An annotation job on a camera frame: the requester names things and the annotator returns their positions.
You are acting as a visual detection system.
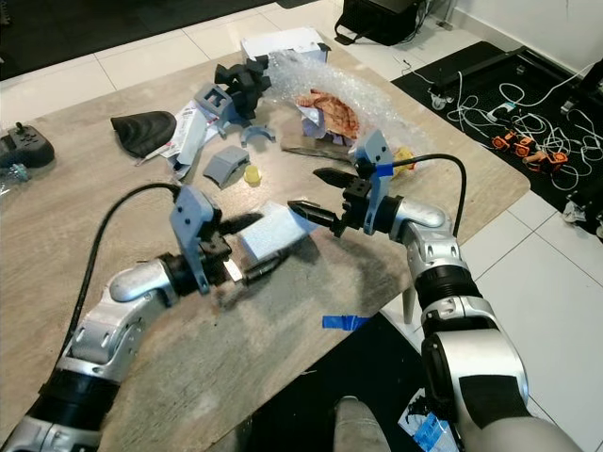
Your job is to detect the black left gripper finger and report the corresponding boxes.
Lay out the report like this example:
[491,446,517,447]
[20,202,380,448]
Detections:
[217,211,266,237]
[241,251,294,286]

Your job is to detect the pale blue foam block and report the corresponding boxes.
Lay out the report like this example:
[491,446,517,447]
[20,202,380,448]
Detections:
[235,206,318,270]

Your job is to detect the dark brown flat strip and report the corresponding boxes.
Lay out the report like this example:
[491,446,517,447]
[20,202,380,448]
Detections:
[279,134,360,164]

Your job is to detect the grey printed wedge part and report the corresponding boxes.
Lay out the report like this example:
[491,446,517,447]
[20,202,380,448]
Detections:
[204,143,252,187]

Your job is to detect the orange snack wrapper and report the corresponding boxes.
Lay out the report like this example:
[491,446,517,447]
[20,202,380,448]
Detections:
[294,87,362,143]

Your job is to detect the small grey curved part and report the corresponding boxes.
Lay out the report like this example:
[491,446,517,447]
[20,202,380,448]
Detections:
[237,123,277,146]

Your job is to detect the blue tape strip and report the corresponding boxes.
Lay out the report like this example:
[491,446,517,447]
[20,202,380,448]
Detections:
[321,314,369,331]

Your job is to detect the white printed paper packet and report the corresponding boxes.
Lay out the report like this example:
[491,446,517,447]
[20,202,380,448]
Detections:
[164,98,223,181]

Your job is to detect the clear bubble wrap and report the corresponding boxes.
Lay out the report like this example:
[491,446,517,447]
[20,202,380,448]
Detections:
[258,48,402,144]

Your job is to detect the black printed claw part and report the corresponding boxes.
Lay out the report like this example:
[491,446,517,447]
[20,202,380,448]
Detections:
[214,54,273,120]

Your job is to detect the white cardboard box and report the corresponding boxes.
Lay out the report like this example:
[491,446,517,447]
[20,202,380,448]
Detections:
[239,25,332,63]

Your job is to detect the light wooden table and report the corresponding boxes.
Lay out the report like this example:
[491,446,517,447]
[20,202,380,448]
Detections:
[0,40,531,452]

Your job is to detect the black floor mat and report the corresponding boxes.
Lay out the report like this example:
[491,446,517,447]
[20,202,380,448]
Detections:
[390,39,603,238]
[249,311,474,452]
[0,0,318,82]

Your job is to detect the black bag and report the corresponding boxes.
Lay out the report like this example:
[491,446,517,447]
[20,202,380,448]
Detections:
[334,0,431,47]

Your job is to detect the orange black clamp tools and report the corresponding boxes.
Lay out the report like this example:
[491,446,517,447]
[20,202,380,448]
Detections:
[489,129,572,171]

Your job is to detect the grey robot leg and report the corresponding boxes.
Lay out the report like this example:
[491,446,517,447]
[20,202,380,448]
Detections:
[329,395,398,452]

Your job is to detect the clear plastic bottle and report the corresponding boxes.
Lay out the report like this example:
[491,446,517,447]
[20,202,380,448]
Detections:
[0,161,30,186]

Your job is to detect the blue white plastic bag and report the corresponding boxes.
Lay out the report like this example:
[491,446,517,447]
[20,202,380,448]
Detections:
[395,386,464,452]

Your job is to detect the black game controller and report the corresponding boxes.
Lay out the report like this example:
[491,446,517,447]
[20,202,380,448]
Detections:
[0,121,56,171]

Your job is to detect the black equipment stand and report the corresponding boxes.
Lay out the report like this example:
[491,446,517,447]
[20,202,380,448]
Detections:
[558,52,603,133]

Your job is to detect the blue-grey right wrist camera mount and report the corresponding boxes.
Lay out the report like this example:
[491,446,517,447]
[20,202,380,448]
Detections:
[352,128,399,235]

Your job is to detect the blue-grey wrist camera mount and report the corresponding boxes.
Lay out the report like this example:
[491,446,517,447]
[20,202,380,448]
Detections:
[352,128,399,235]
[169,185,220,296]

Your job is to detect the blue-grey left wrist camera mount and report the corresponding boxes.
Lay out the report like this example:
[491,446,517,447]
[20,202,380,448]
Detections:
[169,185,220,296]

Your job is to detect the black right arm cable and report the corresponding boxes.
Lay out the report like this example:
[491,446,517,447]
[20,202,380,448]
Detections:
[390,152,470,236]

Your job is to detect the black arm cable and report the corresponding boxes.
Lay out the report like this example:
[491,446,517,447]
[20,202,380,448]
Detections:
[68,181,186,363]
[390,152,470,236]

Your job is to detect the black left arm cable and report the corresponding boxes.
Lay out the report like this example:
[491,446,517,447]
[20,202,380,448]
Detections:
[68,181,186,363]

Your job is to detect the grey printed bracket part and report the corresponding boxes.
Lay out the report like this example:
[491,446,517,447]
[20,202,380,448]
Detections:
[194,82,242,129]

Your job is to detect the white tangled cable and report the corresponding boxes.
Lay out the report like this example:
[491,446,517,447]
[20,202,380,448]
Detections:
[429,61,599,194]

